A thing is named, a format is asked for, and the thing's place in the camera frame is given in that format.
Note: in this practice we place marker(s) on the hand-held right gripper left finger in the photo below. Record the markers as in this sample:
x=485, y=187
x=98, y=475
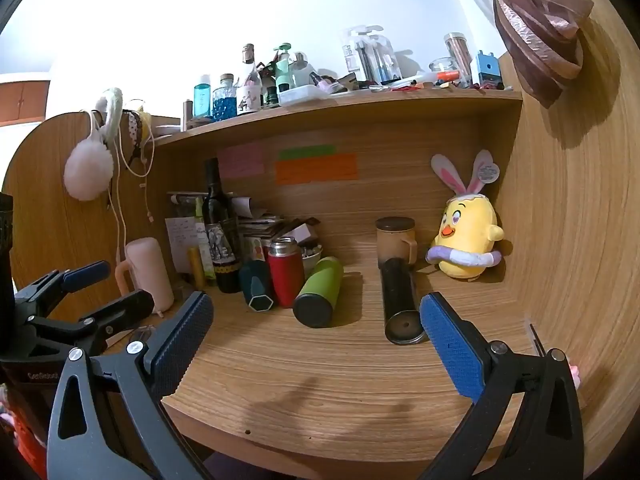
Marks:
x=181, y=342

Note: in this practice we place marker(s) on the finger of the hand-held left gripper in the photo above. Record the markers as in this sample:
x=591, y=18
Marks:
x=85, y=275
x=125, y=307

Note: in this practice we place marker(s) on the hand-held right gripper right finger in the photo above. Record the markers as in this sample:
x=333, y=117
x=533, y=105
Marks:
x=450, y=345

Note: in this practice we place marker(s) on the black tumbler cup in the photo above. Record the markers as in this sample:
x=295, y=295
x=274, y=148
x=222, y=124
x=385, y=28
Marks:
x=397, y=292

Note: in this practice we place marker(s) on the yellow tube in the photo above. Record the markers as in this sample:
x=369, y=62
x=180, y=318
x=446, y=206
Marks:
x=196, y=270

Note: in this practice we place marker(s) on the white paper note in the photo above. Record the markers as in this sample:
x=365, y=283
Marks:
x=180, y=240

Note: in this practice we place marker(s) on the dark teal hexagonal bottle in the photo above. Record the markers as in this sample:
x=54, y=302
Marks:
x=255, y=285

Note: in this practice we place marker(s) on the white fluffy earmuffs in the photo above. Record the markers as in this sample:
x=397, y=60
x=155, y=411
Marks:
x=87, y=166

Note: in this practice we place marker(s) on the yellow chick plush toy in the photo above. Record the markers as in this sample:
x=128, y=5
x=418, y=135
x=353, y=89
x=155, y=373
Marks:
x=467, y=232

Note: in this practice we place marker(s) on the brown mug with lid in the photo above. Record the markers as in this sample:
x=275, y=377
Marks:
x=394, y=242

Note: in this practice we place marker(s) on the red thermos bottle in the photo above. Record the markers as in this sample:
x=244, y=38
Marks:
x=286, y=275

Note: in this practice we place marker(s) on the small pink object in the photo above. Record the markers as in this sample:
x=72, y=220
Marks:
x=575, y=375

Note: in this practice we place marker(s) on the dark wine bottle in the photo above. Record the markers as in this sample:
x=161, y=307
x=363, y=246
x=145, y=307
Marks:
x=220, y=215

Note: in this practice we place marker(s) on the stack of books and papers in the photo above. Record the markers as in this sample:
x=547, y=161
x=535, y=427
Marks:
x=260, y=225

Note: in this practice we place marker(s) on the green thermos bottle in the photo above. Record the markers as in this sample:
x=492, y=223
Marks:
x=320, y=285

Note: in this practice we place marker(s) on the polka dot headband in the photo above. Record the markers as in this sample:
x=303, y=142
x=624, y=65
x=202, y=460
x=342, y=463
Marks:
x=132, y=132

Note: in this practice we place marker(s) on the white bowl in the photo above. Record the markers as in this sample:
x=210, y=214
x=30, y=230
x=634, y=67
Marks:
x=311, y=259

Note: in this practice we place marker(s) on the wooden cabinet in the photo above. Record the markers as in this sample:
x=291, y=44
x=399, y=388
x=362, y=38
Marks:
x=25, y=100

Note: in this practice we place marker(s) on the pink sticky note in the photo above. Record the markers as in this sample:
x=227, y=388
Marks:
x=241, y=161

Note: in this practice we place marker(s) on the tall blue liquid bottle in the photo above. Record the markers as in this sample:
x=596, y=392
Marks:
x=202, y=97

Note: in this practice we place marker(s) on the orange sticky note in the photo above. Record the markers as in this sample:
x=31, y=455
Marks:
x=317, y=169

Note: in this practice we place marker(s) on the wooden desk hutch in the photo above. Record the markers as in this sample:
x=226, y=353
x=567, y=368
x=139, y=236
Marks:
x=400, y=130

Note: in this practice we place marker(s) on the round blue liquid bottle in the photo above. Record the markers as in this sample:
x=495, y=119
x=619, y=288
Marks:
x=224, y=102

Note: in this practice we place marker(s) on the green sticky note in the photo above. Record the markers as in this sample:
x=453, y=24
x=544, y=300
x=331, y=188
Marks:
x=306, y=152

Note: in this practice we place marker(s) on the clear bottle with white label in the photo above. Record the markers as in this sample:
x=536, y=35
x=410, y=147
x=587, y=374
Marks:
x=248, y=92

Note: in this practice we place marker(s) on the small dark bottle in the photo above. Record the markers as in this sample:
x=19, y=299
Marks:
x=270, y=96

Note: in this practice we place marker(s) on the white marker pen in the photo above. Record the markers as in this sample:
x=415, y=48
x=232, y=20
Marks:
x=415, y=79

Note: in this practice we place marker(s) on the white tray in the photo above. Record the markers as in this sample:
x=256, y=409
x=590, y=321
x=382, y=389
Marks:
x=301, y=95

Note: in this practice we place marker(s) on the blue pencil sharpener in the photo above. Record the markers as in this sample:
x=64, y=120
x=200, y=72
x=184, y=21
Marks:
x=486, y=70

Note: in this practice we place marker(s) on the clear glass jar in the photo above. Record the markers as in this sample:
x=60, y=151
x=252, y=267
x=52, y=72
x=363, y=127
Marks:
x=442, y=67

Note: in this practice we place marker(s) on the green pump bottle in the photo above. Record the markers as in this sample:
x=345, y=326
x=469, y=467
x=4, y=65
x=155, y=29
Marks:
x=284, y=72

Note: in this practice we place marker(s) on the clear tube canister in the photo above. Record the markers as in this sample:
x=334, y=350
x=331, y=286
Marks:
x=459, y=55

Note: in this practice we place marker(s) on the clear plastic bottle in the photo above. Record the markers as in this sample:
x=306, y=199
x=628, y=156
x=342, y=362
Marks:
x=301, y=71

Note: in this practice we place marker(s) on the packaged pens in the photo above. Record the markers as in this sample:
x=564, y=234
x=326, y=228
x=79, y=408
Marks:
x=370, y=57

